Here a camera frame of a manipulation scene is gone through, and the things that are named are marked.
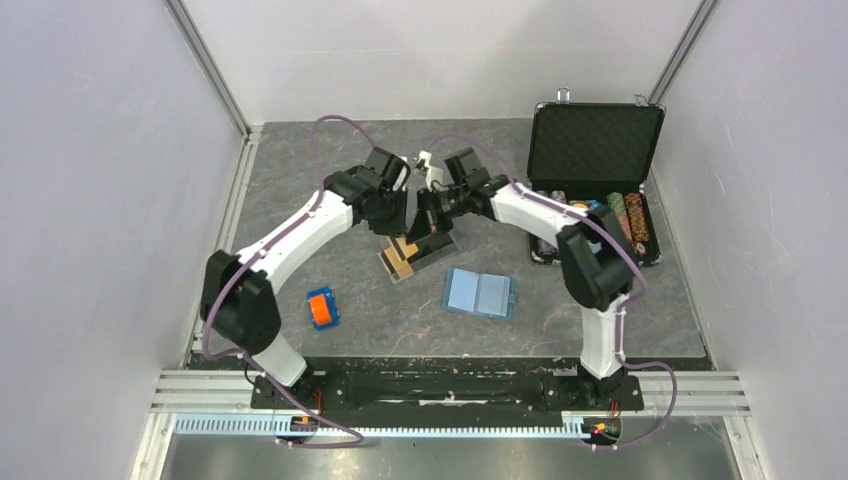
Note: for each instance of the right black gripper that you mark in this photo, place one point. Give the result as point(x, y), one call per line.
point(421, 226)

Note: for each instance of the left aluminium frame post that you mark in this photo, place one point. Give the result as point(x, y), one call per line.
point(202, 54)

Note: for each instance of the blue card holder wallet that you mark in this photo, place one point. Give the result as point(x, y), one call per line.
point(479, 294)

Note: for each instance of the white slotted cable duct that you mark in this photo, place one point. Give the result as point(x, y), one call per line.
point(299, 426)

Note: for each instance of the gold card stack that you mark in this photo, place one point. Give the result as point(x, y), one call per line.
point(397, 258)

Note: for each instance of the black poker chip case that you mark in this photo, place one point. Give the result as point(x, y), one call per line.
point(599, 153)

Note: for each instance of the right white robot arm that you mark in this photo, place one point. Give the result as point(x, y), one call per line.
point(598, 266)

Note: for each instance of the aluminium frame post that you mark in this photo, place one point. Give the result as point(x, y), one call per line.
point(202, 54)
point(692, 32)

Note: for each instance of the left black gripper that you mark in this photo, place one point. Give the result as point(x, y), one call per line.
point(399, 227)

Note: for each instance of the right aluminium frame post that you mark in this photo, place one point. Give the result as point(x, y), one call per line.
point(692, 32)

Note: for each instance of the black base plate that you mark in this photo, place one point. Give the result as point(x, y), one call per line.
point(455, 391)

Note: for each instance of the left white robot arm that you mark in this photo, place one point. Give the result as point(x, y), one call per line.
point(238, 299)

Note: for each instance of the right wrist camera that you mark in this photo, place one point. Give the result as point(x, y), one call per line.
point(434, 175)

